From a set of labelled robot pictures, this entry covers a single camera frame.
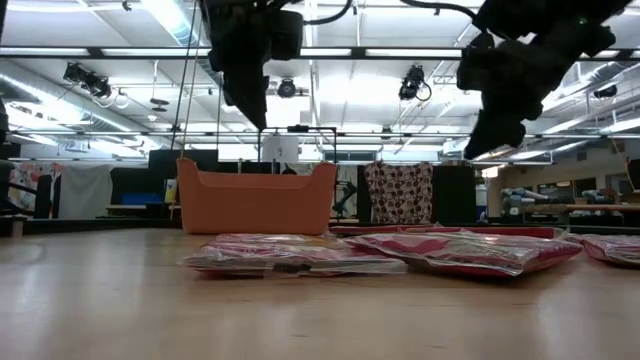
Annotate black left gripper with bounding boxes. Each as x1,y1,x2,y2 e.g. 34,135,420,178
199,0,274,131

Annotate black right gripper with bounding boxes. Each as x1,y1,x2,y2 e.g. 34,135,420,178
462,19,617,161

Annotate red Orville popcorn bag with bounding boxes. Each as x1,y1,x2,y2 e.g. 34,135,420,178
567,233,640,268
344,228,585,278
180,233,409,279

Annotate round black ceiling spotlight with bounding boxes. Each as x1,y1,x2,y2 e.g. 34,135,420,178
277,77,298,99

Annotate white cylinder container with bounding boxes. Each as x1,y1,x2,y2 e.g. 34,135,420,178
261,134,300,164

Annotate black partition panel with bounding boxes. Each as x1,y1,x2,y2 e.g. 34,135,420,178
432,164,478,224

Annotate large black screen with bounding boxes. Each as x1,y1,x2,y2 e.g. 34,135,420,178
148,148,220,176

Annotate wooden background table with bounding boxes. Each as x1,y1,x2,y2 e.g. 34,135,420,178
519,202,640,215

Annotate orange plastic basket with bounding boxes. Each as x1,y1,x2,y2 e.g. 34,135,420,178
176,157,339,236

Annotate brown circle-patterned cloth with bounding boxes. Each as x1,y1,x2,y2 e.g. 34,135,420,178
363,160,434,225

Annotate thin black crossbar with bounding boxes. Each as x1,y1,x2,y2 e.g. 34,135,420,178
0,130,640,140

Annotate blue bin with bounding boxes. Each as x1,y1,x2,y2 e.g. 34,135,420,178
121,192,165,206

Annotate thick black overhead beam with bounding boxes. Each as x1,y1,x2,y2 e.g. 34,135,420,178
0,45,640,61

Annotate black ceiling light cluster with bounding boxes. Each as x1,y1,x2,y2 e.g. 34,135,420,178
62,61,114,100

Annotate white hanging sheet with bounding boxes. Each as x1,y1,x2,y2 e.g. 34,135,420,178
58,164,114,220

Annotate black office chair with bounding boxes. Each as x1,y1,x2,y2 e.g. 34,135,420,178
0,159,54,219

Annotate floral hanging cloth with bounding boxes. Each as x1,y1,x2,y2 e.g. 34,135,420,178
9,162,64,211

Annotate tan hanging rope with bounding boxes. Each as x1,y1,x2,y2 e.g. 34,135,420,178
180,0,206,159

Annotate black hanging rope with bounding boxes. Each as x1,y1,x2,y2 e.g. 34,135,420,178
169,0,199,151

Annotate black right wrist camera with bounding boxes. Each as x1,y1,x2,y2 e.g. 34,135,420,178
456,32,497,92

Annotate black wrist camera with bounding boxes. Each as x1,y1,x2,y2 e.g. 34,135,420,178
456,32,497,92
269,9,305,62

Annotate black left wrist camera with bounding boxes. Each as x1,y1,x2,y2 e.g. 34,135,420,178
269,9,305,62

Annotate black ceiling-mounted camera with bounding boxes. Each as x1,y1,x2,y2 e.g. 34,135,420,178
398,63,433,102

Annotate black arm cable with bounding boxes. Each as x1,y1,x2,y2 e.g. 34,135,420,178
303,0,355,26
399,0,476,20

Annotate black table edge rail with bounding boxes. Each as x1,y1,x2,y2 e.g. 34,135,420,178
22,217,640,245

